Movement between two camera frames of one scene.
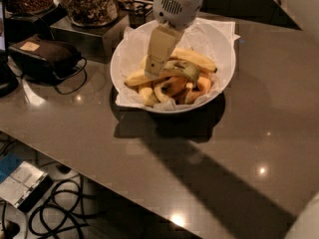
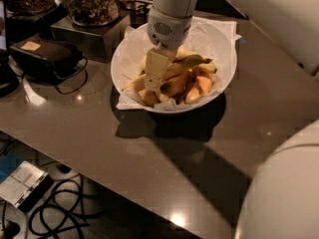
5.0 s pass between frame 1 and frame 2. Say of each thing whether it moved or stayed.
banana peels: moved
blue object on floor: stayed
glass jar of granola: stayed
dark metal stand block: stayed
